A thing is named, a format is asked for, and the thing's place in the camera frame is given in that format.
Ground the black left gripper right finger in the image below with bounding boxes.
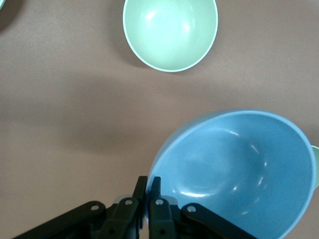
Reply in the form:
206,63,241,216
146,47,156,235
149,176,258,239

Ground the sage green bowl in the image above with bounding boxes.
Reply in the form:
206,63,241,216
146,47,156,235
310,145,319,190

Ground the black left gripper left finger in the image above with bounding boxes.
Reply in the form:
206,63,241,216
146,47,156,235
14,175,149,239

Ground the blue bowl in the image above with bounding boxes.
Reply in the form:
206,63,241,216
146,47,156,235
148,109,318,239

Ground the pale mint green bowl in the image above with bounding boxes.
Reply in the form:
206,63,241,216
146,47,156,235
122,0,219,73

